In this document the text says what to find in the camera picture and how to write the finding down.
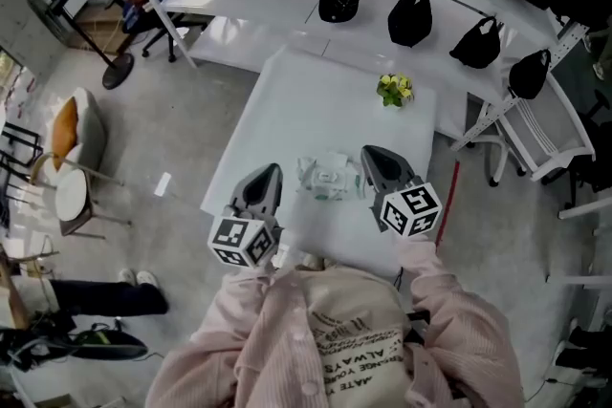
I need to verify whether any black waist box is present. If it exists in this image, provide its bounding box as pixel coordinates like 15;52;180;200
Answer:
404;309;431;348

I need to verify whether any white metal frame table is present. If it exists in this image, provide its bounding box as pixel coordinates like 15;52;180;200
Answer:
544;198;612;288

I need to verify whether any thin black cable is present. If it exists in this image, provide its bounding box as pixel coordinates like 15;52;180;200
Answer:
523;376;575;402

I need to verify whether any person's torso in pink shirt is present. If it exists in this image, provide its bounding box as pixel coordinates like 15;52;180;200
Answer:
147;265;525;408

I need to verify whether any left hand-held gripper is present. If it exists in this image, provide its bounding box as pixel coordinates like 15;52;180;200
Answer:
207;162;284;271

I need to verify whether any black green device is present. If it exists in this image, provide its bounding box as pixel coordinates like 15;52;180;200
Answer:
71;329;149;362

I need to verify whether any person's left forearm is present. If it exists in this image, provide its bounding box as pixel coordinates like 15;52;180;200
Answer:
205;265;283;350

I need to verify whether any wooden chair with white seat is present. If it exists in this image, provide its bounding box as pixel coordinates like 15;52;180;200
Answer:
29;152;133;241

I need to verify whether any person's right forearm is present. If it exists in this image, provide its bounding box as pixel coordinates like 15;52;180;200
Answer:
396;231;484;340

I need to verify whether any grey armchair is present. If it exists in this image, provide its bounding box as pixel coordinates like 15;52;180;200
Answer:
50;86;109;187

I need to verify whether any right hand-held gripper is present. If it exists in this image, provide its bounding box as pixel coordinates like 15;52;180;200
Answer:
359;144;444;239

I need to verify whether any orange cushion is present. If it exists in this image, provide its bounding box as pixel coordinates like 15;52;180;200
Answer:
51;97;79;171

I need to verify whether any red strip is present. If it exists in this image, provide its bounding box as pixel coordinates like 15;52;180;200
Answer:
435;160;463;249

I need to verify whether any white tissue packet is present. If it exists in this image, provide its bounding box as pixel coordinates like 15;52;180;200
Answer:
295;151;372;203

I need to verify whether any black metal frame stand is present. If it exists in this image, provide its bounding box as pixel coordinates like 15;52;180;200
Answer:
0;121;44;187

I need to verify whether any black standing fan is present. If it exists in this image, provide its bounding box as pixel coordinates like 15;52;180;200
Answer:
47;0;136;91

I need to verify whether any white mesh office chair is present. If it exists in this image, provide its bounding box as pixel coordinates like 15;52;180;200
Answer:
472;97;597;187

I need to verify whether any white table with dark legs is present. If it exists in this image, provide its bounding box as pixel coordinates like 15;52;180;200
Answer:
199;43;439;278

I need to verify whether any small potted green plant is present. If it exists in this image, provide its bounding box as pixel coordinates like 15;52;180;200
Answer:
376;72;415;109

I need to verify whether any low wooden platform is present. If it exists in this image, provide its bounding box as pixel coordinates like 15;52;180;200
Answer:
66;4;142;56

